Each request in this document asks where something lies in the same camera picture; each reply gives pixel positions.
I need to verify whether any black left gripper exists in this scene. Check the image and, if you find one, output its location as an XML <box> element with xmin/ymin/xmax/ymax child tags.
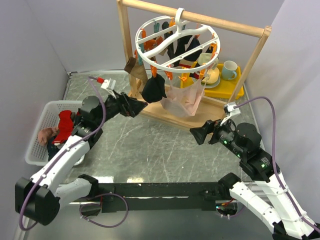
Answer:
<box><xmin>95</xmin><ymin>89</ymin><xmax>147</xmax><ymax>126</ymax></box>

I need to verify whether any light blue mug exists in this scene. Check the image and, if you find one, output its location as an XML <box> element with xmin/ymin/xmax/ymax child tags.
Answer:
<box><xmin>221</xmin><ymin>60</ymin><xmax>238</xmax><ymax>81</ymax></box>

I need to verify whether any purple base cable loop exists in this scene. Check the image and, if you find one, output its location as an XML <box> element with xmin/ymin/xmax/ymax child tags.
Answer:
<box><xmin>79</xmin><ymin>192</ymin><xmax>129</xmax><ymax>229</ymax></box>

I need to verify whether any pink sock in basket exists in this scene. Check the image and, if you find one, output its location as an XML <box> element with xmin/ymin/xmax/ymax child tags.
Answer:
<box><xmin>37</xmin><ymin>126</ymin><xmax>59</xmax><ymax>146</ymax></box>

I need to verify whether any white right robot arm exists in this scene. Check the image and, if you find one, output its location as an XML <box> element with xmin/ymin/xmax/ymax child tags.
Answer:
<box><xmin>189</xmin><ymin>119</ymin><xmax>320</xmax><ymax>240</ymax></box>

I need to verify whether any white plastic basket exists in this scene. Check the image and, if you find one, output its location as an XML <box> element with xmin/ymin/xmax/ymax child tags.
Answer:
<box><xmin>24</xmin><ymin>100</ymin><xmax>87</xmax><ymax>167</ymax></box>

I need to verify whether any cream sock on hanger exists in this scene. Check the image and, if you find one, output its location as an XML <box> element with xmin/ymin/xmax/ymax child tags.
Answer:
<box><xmin>197</xmin><ymin>52</ymin><xmax>212</xmax><ymax>66</ymax></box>

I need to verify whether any black sock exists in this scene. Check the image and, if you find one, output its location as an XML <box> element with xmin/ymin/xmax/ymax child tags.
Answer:
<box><xmin>141</xmin><ymin>73</ymin><xmax>167</xmax><ymax>104</ymax></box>

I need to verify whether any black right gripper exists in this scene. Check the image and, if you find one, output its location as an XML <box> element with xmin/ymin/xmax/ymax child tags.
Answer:
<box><xmin>189</xmin><ymin>115</ymin><xmax>246</xmax><ymax>159</ymax></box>

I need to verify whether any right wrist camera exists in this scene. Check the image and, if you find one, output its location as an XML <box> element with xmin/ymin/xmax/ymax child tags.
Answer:
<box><xmin>220</xmin><ymin>102</ymin><xmax>241</xmax><ymax>126</ymax></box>

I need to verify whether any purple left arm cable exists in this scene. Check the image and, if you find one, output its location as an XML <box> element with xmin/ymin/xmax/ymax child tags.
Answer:
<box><xmin>18</xmin><ymin>76</ymin><xmax>108</xmax><ymax>231</ymax></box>

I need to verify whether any brown ribbed sock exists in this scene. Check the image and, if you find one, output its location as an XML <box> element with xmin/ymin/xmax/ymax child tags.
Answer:
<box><xmin>124</xmin><ymin>57</ymin><xmax>148</xmax><ymax>85</ymax></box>

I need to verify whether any wooden hanger rack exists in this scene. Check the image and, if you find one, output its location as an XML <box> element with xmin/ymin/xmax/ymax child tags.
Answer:
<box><xmin>117</xmin><ymin>0</ymin><xmax>272</xmax><ymax>129</ymax></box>

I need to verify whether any orange sock on hanger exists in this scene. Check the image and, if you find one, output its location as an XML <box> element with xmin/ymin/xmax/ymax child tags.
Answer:
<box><xmin>143</xmin><ymin>36</ymin><xmax>163</xmax><ymax>51</ymax></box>

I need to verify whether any red sock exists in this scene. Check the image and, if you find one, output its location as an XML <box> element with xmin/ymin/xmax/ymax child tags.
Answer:
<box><xmin>52</xmin><ymin>110</ymin><xmax>74</xmax><ymax>146</ymax></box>

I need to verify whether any yellow plastic tray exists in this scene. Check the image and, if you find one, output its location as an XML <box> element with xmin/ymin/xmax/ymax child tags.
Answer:
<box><xmin>180</xmin><ymin>63</ymin><xmax>244</xmax><ymax>100</ymax></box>

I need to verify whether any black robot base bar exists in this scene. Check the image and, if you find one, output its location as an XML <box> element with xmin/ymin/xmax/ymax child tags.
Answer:
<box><xmin>72</xmin><ymin>181</ymin><xmax>241</xmax><ymax>213</ymax></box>

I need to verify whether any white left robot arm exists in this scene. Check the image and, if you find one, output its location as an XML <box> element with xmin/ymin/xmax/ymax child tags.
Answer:
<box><xmin>15</xmin><ymin>91</ymin><xmax>148</xmax><ymax>231</ymax></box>

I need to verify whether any white round clip hanger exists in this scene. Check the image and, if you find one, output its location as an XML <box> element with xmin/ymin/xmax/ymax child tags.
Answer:
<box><xmin>135</xmin><ymin>8</ymin><xmax>221</xmax><ymax>74</ymax></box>

